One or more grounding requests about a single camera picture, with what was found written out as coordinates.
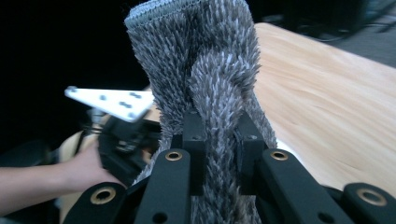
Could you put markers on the grey fluffy cloth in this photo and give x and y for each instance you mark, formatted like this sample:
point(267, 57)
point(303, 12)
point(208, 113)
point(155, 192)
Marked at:
point(193, 46)

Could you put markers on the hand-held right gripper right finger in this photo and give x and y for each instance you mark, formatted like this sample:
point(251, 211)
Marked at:
point(247, 146)

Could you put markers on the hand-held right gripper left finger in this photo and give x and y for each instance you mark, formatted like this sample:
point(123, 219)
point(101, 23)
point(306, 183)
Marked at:
point(196, 149)

